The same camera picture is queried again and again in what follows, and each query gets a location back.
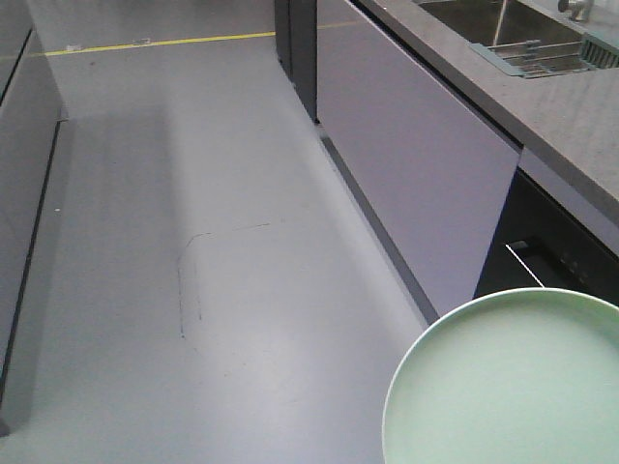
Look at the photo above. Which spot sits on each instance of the stainless steel gooseneck faucet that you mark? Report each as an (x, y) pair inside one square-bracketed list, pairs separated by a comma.
[(579, 10)]

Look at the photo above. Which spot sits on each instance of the grey island cabinet drawers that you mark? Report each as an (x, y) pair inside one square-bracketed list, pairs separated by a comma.
[(32, 111)]

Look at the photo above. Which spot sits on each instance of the stainless steel sink basin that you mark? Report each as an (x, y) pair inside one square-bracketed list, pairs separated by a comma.
[(494, 23)]

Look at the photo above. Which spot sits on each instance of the mint green round plate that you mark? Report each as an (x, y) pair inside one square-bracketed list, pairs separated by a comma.
[(519, 376)]

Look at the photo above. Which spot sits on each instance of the teal wire dish rack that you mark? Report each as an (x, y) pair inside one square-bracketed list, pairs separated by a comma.
[(536, 59)]

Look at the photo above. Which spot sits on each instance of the black built-in dishwasher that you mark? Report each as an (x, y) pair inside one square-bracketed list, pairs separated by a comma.
[(538, 243)]

